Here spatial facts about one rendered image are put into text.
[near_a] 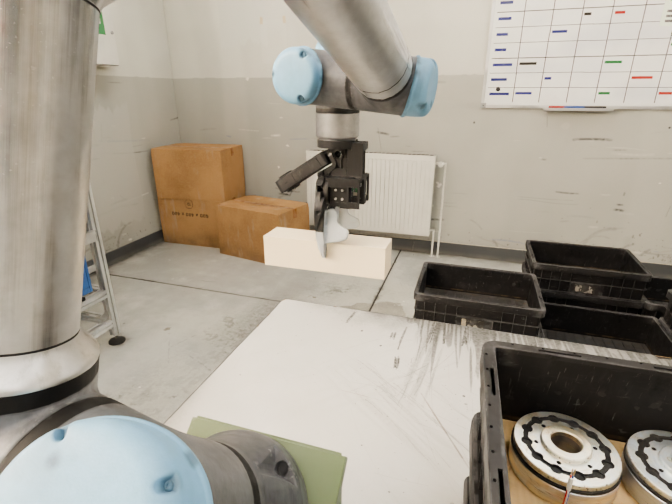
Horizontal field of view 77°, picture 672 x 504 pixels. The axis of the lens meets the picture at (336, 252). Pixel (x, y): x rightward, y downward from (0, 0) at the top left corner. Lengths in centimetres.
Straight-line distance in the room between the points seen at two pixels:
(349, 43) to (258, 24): 327
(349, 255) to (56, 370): 53
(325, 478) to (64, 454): 25
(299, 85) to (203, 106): 336
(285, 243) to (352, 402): 31
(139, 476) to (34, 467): 6
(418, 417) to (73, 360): 55
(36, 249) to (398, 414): 60
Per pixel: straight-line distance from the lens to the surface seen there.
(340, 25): 40
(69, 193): 34
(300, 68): 61
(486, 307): 141
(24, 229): 33
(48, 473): 32
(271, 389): 82
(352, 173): 74
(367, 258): 76
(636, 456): 57
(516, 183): 333
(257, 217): 313
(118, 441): 30
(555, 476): 51
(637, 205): 351
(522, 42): 327
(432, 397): 81
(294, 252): 81
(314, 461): 48
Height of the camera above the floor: 121
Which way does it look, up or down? 21 degrees down
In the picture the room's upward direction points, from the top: straight up
